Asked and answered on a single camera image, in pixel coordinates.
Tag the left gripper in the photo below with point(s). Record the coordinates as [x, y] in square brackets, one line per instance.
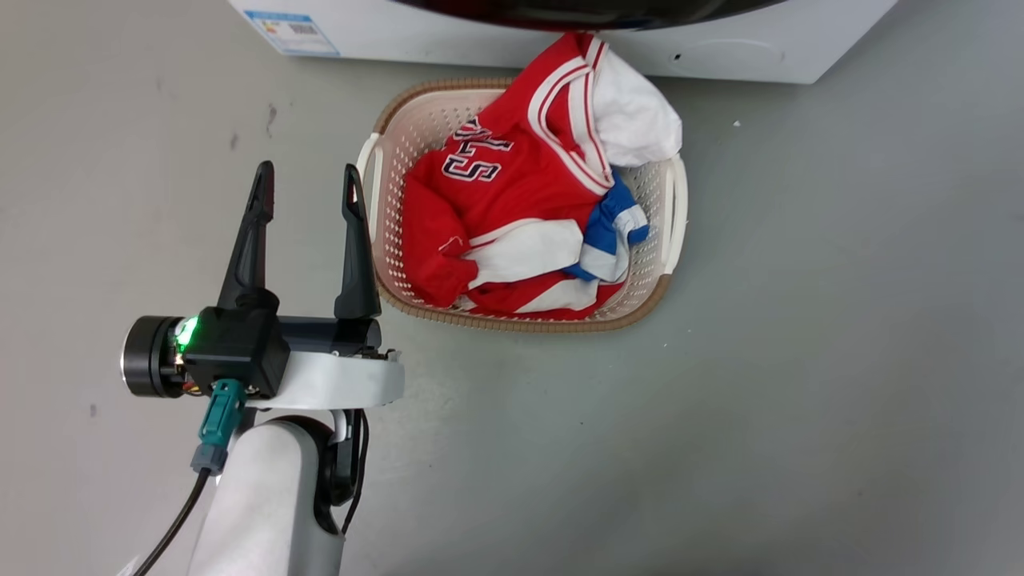
[240, 352]

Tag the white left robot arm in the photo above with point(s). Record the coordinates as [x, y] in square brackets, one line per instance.
[268, 496]

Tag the dark washing machine door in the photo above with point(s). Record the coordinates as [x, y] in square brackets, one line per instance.
[576, 12]

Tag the white washing machine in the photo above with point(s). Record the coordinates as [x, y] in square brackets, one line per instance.
[720, 40]

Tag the beige perforated laundry basket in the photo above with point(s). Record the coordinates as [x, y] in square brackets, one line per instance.
[416, 136]

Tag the blue energy label sticker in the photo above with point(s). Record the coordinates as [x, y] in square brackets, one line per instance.
[292, 32]

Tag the red jersey with white trim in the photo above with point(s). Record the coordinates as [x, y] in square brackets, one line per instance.
[512, 184]

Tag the blue and white garment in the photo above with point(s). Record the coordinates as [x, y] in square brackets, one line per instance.
[612, 232]

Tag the white cloth garment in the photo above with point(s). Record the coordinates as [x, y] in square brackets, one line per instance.
[636, 112]

